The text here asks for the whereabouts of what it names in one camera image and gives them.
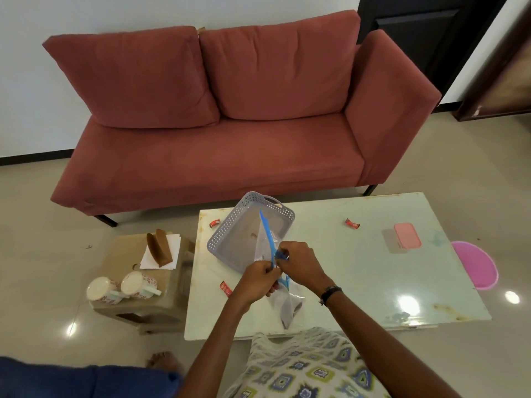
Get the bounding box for red fabric sofa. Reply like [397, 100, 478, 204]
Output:
[42, 9, 443, 228]

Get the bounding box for person's left forearm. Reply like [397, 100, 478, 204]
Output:
[176, 295, 249, 398]

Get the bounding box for person's left hand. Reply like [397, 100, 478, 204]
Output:
[229, 260, 283, 314]

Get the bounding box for pink plastic stool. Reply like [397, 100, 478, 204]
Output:
[451, 240, 499, 291]

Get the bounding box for white paper napkins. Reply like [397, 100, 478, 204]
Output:
[140, 233, 182, 271]

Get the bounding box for person's right hand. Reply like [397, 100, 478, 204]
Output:
[275, 241, 335, 297]

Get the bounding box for beige plastic stool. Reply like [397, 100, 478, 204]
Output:
[88, 233, 196, 334]

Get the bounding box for red sofa back cushion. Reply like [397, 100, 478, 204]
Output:
[198, 9, 362, 121]
[42, 26, 220, 129]

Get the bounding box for pink lidded container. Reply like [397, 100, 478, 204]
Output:
[382, 222, 423, 254]

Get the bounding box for dark panelled door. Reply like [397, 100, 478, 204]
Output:
[357, 0, 510, 98]

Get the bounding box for brown napkin holder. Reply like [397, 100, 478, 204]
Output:
[146, 229, 174, 268]

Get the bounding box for person's bare foot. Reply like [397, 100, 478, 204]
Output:
[145, 351, 183, 374]

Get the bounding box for white cup red print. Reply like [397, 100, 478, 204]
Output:
[120, 271, 162, 300]
[86, 277, 126, 305]

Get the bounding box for brown wooden door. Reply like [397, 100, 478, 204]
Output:
[452, 3, 531, 122]

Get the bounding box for clear zip bag blue seal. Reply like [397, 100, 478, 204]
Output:
[254, 209, 307, 330]

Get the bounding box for person's patterned garment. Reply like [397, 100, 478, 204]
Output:
[223, 327, 391, 398]

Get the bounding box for grey perforated plastic basket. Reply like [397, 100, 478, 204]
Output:
[207, 191, 296, 274]

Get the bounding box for black wrist band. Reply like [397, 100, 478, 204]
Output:
[318, 286, 343, 307]

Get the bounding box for person's right forearm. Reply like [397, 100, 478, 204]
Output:
[323, 288, 463, 398]

